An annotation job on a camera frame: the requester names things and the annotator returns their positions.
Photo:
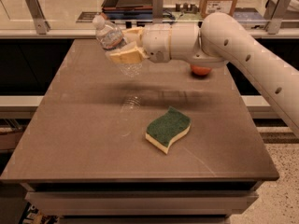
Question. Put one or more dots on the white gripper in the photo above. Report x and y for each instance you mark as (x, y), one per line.
(156, 42)

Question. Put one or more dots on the clear plastic water bottle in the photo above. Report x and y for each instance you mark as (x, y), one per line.
(112, 40)

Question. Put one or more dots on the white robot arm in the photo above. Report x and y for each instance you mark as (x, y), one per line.
(219, 40)

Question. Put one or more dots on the red apple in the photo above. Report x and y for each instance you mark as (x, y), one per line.
(200, 71)

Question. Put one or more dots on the green and yellow sponge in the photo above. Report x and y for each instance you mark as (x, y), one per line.
(164, 131)

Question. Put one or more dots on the brown table with drawers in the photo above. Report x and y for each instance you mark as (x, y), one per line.
(84, 152)

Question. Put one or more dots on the middle metal rail bracket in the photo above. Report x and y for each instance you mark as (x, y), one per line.
(157, 11)

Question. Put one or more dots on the metal rail bracket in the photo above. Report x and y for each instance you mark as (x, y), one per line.
(41, 25)
(157, 11)
(274, 23)

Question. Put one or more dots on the left metal rail bracket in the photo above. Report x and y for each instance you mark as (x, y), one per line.
(41, 25)

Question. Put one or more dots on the right metal rail bracket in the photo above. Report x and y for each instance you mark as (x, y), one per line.
(274, 23)

